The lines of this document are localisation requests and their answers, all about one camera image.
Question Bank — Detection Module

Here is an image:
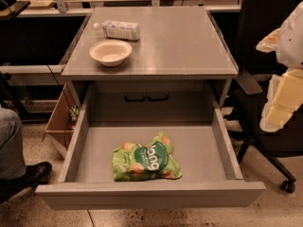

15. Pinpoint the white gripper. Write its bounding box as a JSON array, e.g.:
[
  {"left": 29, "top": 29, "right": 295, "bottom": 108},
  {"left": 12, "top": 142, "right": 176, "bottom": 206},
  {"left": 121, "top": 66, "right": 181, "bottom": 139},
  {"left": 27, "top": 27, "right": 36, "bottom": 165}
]
[{"left": 256, "top": 28, "right": 303, "bottom": 132}]

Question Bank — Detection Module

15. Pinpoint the green rice chip bag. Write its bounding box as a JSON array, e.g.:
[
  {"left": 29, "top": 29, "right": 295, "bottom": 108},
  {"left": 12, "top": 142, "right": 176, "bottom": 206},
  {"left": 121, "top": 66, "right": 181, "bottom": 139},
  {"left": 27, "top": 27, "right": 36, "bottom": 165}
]
[{"left": 113, "top": 131, "right": 182, "bottom": 182}]

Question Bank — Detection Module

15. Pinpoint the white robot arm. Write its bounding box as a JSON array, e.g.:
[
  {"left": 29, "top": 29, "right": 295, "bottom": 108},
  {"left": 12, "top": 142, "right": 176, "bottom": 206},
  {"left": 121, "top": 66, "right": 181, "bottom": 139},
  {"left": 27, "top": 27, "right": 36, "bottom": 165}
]
[{"left": 256, "top": 2, "right": 303, "bottom": 132}]

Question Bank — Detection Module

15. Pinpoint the open grey top drawer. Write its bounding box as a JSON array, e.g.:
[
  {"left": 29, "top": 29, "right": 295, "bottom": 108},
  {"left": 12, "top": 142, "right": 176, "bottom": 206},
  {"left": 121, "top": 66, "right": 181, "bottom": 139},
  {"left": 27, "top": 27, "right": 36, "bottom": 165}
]
[{"left": 37, "top": 84, "right": 265, "bottom": 210}]

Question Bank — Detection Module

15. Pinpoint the grey cabinet with counter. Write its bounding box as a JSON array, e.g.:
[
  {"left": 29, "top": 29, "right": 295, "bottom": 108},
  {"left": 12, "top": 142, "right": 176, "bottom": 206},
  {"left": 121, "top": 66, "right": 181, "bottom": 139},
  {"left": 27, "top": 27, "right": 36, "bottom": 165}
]
[{"left": 63, "top": 7, "right": 238, "bottom": 123}]

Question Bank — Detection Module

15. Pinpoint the black office chair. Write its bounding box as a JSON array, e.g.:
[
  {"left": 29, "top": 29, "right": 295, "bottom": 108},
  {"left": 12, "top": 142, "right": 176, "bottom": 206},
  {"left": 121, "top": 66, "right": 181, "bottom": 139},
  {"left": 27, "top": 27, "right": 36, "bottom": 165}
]
[{"left": 228, "top": 0, "right": 303, "bottom": 193}]

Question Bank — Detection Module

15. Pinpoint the white paper bowl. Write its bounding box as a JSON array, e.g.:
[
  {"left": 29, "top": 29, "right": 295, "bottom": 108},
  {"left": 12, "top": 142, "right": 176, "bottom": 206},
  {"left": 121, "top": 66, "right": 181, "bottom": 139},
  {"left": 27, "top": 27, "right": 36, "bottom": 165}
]
[{"left": 89, "top": 40, "right": 132, "bottom": 67}]

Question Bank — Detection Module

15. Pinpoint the clear plastic water bottle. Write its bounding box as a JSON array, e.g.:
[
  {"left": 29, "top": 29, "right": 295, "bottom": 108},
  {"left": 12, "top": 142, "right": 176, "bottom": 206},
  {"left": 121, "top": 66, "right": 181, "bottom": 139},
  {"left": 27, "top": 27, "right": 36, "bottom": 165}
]
[{"left": 93, "top": 20, "right": 140, "bottom": 41}]

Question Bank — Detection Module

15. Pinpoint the brown cardboard box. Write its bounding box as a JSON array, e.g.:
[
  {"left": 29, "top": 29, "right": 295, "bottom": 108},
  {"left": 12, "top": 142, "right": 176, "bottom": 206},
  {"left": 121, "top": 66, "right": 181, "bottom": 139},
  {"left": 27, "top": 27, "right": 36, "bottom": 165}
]
[{"left": 45, "top": 84, "right": 75, "bottom": 150}]

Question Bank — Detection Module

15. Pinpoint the black leather shoe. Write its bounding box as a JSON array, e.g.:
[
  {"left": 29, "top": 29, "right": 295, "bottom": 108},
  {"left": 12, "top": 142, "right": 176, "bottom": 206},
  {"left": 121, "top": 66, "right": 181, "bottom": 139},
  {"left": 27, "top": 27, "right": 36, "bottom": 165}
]
[{"left": 0, "top": 162, "right": 52, "bottom": 203}]

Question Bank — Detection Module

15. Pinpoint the person's leg in jeans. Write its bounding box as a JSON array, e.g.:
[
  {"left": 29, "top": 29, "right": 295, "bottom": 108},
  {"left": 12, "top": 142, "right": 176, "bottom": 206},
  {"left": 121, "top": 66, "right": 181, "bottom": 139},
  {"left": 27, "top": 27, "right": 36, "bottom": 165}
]
[{"left": 0, "top": 108, "right": 27, "bottom": 180}]

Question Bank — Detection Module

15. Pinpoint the black lower drawer handle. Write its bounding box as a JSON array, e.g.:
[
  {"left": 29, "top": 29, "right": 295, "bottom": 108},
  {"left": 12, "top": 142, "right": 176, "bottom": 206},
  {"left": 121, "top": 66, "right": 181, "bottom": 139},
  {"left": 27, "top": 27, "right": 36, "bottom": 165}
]
[{"left": 124, "top": 92, "right": 169, "bottom": 102}]

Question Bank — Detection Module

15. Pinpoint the black cable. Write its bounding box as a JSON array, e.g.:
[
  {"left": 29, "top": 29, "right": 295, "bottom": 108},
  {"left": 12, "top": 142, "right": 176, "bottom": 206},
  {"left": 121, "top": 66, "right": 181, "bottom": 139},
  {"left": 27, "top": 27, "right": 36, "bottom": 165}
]
[{"left": 46, "top": 65, "right": 77, "bottom": 149}]

